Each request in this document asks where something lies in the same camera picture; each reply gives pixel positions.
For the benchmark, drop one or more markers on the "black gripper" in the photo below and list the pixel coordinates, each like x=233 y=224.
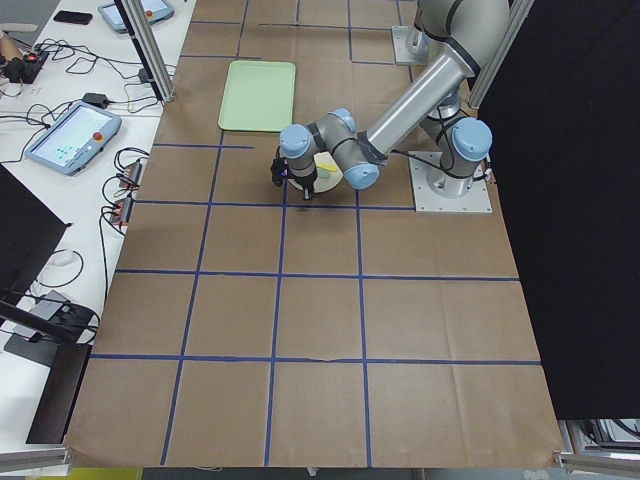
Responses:
x=305 y=182

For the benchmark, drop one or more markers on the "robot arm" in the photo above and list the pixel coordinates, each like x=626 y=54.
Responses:
x=462 y=37

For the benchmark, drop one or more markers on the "light green plastic tray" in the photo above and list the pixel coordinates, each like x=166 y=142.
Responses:
x=258 y=96

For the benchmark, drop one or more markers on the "aluminium frame post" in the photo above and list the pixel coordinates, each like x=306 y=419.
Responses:
x=141 y=35

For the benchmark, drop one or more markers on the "black smartphone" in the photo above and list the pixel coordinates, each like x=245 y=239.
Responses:
x=73 y=17

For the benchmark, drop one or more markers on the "near teach pendant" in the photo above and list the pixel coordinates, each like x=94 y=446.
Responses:
x=75 y=138

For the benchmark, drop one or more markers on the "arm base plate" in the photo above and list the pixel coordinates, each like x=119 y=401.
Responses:
x=410 y=46
x=436 y=192

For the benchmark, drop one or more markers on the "yellow plastic fork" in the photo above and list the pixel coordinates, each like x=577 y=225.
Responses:
x=327 y=167

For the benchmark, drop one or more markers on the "black curtain panel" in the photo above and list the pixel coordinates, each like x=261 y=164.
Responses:
x=564 y=111

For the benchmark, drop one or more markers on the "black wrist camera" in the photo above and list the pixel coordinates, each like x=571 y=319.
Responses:
x=279 y=171

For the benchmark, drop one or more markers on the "white round plate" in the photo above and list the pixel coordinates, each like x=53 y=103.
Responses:
x=323 y=185

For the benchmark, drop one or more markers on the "black monitor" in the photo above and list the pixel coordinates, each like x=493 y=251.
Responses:
x=49 y=334

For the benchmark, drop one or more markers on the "black power adapter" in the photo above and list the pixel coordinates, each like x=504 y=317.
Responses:
x=98 y=100

